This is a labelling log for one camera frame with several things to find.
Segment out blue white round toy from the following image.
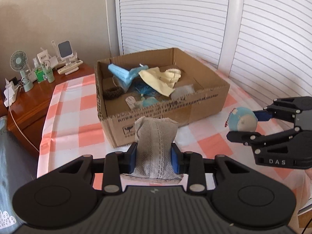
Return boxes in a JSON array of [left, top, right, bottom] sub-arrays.
[[225, 107, 258, 132]]

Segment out brown hair scrunchie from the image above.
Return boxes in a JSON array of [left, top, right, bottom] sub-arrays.
[[103, 86, 124, 100]]

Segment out blue tassel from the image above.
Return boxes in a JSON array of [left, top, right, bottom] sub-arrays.
[[132, 81, 159, 97]]

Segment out yellow cleaning cloth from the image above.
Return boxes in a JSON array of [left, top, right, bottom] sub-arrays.
[[139, 67, 181, 97]]

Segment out blue face mask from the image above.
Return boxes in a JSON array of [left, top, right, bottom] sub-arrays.
[[108, 63, 149, 92]]

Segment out cream knitted scrunchie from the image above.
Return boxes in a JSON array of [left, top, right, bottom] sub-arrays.
[[166, 68, 181, 75]]

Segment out brown cardboard box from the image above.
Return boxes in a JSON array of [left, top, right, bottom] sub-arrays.
[[95, 48, 230, 148]]

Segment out pink checkered bed sheet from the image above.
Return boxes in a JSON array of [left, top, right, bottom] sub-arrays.
[[38, 54, 311, 209]]

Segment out white louvered closet doors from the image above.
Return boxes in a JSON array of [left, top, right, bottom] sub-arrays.
[[115, 0, 311, 106]]

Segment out wooden nightstand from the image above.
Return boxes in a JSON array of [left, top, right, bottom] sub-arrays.
[[7, 63, 94, 158]]

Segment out white remote control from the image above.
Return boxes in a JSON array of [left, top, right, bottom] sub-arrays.
[[57, 60, 83, 75]]

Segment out green bottle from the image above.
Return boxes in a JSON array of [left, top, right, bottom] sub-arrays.
[[33, 58, 45, 83]]

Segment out white power strip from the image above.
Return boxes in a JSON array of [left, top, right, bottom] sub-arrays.
[[4, 79, 23, 107]]

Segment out mint green desk fan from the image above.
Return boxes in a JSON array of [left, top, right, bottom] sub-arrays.
[[10, 50, 33, 92]]

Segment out white cable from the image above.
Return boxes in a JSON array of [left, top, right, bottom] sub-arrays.
[[8, 104, 41, 154]]

